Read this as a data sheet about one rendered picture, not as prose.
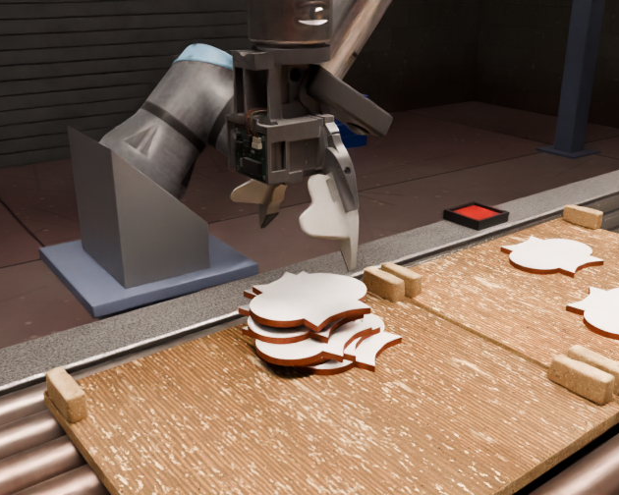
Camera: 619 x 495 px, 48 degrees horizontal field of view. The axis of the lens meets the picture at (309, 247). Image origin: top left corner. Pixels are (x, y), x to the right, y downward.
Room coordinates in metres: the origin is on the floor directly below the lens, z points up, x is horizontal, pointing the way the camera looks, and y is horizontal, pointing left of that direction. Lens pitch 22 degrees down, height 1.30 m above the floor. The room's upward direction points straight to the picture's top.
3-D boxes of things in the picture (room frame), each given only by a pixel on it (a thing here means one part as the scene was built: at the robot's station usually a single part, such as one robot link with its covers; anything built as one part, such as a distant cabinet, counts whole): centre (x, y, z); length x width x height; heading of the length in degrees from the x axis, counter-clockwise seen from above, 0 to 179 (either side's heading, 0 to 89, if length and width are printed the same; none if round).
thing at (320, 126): (0.65, 0.02, 1.18); 0.09 x 0.08 x 0.12; 127
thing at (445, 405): (0.55, -0.02, 0.93); 0.41 x 0.35 x 0.02; 128
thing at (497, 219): (1.11, -0.28, 0.92); 0.08 x 0.08 x 0.02; 37
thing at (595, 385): (0.57, -0.25, 0.95); 0.06 x 0.02 x 0.03; 38
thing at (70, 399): (0.54, 0.22, 0.95); 0.06 x 0.02 x 0.03; 38
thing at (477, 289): (0.81, -0.35, 0.93); 0.41 x 0.35 x 0.02; 127
